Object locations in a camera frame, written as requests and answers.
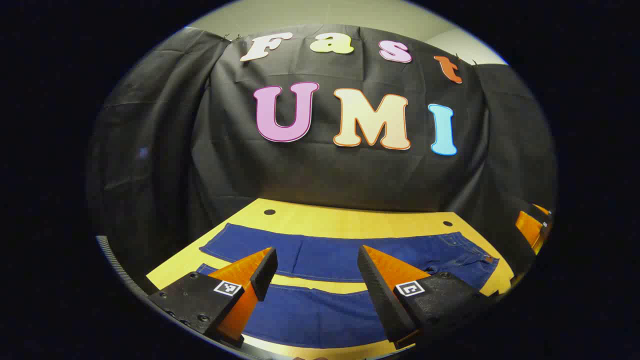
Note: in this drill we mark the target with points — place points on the blue jeans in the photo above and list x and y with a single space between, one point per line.
325 255

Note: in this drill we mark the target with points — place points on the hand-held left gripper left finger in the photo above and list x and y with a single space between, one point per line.
265 277

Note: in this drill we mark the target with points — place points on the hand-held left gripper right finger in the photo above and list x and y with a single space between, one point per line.
377 295

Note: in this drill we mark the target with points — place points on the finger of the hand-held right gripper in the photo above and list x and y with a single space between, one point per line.
527 227
542 209

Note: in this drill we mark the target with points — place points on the black backdrop cloth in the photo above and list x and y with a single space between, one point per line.
350 175

